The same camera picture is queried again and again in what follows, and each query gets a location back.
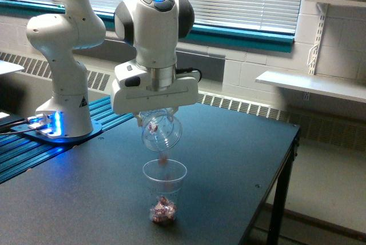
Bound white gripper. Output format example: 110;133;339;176
111;60;198;127

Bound clear plastic cup with candies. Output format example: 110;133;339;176
141;109;182;152

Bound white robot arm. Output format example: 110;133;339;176
26;0;200;140

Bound clear plastic cup on table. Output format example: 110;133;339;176
142;159;188;218

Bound red white candies in cup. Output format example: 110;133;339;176
150;196;177;224

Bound white table at left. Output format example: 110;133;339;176
0;61;24;75

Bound black table leg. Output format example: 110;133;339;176
266;138;300;244

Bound baseboard heater vent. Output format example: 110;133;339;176
1;52;365;151

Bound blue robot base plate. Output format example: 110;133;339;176
14;120;102;146

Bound blue aluminium rail bed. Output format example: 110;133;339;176
1;97;133;183

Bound black cables at base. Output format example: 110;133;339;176
0;116;38;135

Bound white lower wall shelf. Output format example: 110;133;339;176
256;70;365;103

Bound white wall shelf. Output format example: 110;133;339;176
306;0;366;8
256;70;365;103

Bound white shelf bracket rail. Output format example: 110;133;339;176
306;0;329;75

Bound white upper wall shelf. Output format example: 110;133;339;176
306;0;366;8

